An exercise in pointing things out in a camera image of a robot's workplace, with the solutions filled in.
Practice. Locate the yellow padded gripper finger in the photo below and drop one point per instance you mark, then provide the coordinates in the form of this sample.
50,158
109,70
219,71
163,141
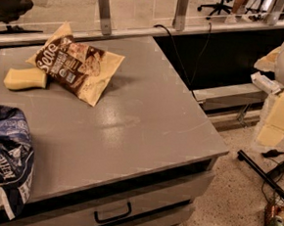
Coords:
270,130
267,62

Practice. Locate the brown and yellow chip bag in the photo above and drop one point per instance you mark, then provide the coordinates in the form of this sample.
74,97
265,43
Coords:
82,69

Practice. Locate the blue chip bag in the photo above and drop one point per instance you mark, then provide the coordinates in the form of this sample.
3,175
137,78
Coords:
16,160

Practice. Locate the small white box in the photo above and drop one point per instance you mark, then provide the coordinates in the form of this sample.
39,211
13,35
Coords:
265,84

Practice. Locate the black power adapter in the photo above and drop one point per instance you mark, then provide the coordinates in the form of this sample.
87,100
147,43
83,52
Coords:
271,154

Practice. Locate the black floor bar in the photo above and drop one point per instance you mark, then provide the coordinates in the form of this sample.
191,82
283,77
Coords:
265,176

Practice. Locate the black office chair back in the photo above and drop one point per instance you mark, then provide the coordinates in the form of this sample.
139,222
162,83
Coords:
217,8

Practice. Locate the grey drawer front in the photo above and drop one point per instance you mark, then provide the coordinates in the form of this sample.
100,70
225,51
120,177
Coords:
166,203

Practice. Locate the yellow sponge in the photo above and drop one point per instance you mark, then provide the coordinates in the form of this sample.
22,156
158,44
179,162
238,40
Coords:
20,79

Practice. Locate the metal bracket right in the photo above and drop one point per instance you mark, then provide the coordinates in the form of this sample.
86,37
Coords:
274,11

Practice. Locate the metal bracket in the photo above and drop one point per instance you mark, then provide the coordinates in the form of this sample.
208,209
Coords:
179,20
274,11
105,16

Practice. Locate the metal bracket middle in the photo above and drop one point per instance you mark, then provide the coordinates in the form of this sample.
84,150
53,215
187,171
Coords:
179,20

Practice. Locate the metal bracket left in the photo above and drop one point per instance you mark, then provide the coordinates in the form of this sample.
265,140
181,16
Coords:
105,16

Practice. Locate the black drawer handle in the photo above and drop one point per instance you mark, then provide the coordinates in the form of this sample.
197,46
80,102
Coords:
112,212

